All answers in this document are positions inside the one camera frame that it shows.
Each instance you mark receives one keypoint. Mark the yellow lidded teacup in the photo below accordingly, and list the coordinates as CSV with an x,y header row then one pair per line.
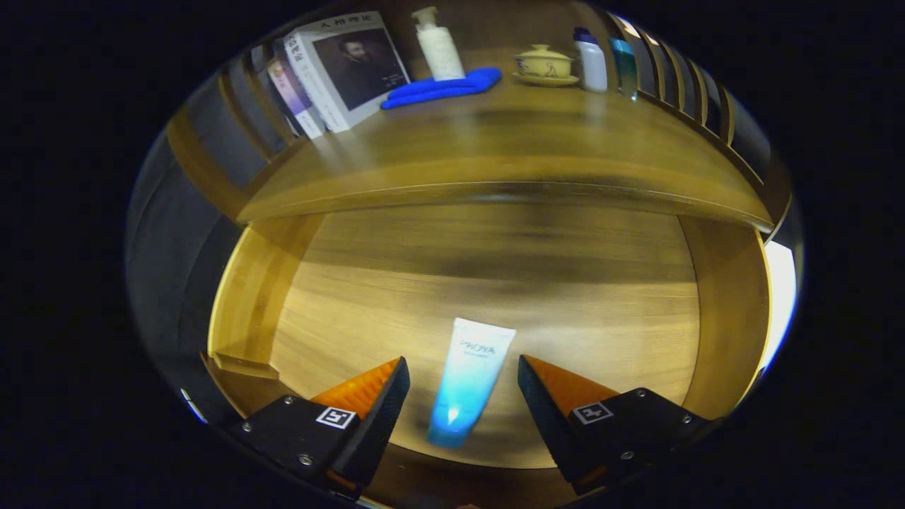
x,y
544,65

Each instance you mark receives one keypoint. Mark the blue white tube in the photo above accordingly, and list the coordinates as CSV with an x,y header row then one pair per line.
x,y
470,375

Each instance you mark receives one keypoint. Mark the teal bottle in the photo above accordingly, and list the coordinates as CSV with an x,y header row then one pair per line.
x,y
623,67

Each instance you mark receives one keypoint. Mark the white portrait book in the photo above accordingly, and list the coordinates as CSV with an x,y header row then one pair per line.
x,y
353,71

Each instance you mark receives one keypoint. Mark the wooden drawer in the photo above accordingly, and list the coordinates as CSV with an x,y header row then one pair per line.
x,y
495,283

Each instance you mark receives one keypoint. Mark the blue cloth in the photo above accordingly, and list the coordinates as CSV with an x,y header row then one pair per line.
x,y
442,88

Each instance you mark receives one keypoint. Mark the purple book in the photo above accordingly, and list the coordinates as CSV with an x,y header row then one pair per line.
x,y
297,99

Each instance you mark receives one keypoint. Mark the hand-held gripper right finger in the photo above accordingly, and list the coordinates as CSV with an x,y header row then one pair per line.
x,y
548,413

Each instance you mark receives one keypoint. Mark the white bottle blue cap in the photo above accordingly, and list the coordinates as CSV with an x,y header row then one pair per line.
x,y
592,67

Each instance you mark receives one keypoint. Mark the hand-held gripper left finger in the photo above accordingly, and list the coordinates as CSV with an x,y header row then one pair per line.
x,y
378,417

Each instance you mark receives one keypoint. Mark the wooden countertop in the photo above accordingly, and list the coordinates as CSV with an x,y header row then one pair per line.
x,y
530,141

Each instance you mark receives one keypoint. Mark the white pump bottle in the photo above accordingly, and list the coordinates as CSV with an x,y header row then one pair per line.
x,y
440,53

